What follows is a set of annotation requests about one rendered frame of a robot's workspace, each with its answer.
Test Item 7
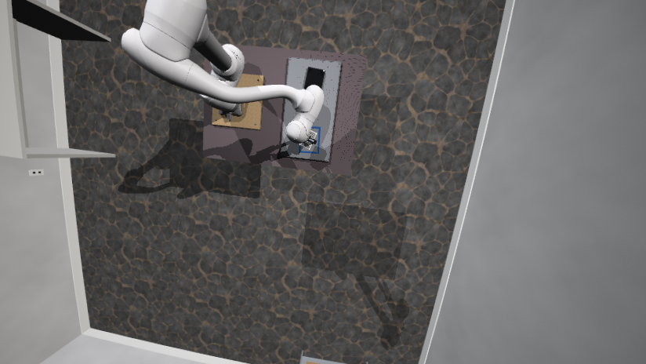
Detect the black rectangular frame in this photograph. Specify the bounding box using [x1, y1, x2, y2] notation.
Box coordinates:
[304, 67, 325, 89]

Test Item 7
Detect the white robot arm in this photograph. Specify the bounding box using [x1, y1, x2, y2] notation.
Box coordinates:
[122, 0, 324, 144]

